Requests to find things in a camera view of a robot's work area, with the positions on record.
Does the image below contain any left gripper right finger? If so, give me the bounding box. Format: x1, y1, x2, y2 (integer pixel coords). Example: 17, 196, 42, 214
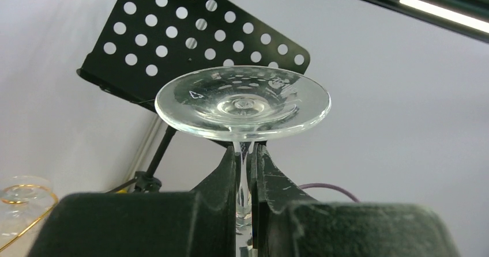
250, 144, 460, 256

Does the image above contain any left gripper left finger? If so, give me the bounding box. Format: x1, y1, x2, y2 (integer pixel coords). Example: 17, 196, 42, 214
28, 148, 237, 256

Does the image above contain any clear wine glass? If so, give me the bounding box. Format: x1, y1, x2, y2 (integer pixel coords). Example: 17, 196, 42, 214
1, 176, 58, 239
155, 65, 331, 256

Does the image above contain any clear wine glass back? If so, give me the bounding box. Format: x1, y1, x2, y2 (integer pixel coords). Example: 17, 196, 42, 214
1, 176, 58, 239

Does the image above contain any black tripod stand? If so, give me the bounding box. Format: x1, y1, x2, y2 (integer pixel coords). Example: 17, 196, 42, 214
107, 126, 176, 193

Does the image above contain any black music stand tray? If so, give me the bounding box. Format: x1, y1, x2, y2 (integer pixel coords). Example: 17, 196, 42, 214
77, 0, 310, 113

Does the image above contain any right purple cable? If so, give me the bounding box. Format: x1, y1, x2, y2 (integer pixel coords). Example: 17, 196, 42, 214
298, 183, 360, 203

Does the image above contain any gold wire glass rack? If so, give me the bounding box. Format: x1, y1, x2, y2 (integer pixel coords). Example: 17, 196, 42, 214
1, 184, 59, 252

